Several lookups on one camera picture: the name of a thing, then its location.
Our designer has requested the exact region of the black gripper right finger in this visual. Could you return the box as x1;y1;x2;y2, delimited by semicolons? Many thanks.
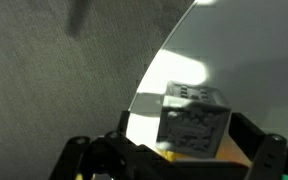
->
228;112;268;162

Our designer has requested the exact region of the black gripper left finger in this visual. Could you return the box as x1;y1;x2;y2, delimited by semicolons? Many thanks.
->
117;109;132;135

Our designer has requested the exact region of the grey patterned block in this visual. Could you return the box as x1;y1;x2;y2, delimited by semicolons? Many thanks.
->
155;80;232;159

